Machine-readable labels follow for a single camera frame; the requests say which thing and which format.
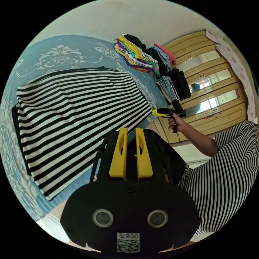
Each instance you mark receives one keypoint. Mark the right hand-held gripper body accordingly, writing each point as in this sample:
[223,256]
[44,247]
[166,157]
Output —
[171,116]

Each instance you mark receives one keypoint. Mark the person's body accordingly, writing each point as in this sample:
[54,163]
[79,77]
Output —
[222,172]

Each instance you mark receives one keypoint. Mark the person's right forearm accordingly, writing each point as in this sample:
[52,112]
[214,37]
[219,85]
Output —
[199,140]

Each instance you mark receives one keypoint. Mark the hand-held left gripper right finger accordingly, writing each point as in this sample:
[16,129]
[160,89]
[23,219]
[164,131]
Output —
[144,161]

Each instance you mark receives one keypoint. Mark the yellow wooden cupboard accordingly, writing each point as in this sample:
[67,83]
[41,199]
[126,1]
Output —
[212,85]

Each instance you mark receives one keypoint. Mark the black and white striped shirt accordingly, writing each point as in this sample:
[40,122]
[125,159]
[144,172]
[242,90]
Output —
[76,121]

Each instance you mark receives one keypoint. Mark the bed with blue patterned sheet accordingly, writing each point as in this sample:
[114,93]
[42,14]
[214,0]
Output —
[60,52]

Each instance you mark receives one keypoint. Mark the pile of clothes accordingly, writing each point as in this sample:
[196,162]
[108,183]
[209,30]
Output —
[153,60]

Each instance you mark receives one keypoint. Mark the pink flowered curtain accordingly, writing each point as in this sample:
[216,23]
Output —
[236,66]

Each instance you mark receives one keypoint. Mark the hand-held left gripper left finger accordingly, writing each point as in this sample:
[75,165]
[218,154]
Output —
[117,161]

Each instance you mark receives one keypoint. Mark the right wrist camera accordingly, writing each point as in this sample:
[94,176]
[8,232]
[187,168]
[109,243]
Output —
[178,106]

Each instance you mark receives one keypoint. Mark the person's right hand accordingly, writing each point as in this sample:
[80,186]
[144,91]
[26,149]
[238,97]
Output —
[176,123]

